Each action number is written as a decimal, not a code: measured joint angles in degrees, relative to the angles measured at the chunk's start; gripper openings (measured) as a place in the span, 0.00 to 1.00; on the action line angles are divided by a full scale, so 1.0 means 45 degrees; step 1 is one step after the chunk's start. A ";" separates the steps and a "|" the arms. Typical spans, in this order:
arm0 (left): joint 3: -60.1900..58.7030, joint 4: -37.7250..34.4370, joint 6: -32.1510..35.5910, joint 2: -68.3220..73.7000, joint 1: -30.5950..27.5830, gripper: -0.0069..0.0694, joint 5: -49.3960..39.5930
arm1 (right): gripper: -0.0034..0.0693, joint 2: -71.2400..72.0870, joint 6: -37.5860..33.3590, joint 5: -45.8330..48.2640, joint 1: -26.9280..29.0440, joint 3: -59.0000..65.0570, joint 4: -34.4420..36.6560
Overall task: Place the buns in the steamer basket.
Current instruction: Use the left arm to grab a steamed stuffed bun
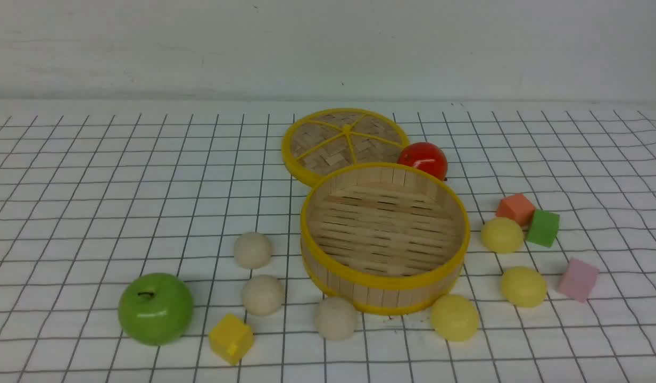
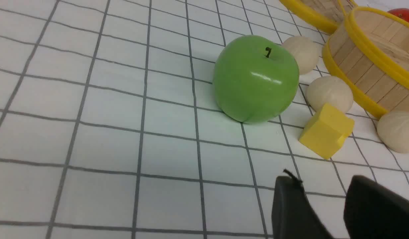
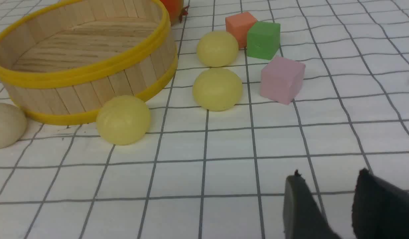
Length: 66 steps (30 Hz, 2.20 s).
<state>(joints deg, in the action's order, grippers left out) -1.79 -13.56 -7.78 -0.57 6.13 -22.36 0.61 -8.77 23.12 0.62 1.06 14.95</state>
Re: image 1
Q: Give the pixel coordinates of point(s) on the white bun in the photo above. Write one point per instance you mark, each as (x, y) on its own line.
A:
(335, 318)
(263, 295)
(252, 250)

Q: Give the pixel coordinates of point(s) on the yellow bun bottom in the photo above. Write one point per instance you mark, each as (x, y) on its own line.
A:
(454, 318)

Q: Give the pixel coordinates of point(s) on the yellow bun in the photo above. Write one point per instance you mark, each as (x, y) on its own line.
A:
(502, 236)
(523, 287)
(454, 318)

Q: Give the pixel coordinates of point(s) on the bamboo steamer lid yellow rim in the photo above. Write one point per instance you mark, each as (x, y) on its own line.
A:
(323, 142)

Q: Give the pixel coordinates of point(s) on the bamboo steamer tray yellow rim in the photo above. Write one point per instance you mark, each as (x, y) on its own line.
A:
(389, 238)

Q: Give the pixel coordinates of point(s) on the white grid tablecloth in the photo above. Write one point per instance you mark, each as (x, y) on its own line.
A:
(94, 195)

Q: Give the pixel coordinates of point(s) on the red tomato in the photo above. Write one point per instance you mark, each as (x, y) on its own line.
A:
(427, 157)

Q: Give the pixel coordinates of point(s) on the yellow foam cube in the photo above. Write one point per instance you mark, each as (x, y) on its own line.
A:
(231, 338)

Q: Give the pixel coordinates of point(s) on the orange foam cube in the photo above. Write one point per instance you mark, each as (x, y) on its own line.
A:
(516, 207)

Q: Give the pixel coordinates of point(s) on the green apple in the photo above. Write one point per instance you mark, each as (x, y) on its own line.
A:
(155, 309)

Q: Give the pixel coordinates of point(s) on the green foam cube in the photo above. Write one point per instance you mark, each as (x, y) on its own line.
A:
(543, 228)

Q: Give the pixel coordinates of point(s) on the pink foam cube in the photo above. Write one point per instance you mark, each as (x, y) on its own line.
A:
(578, 280)

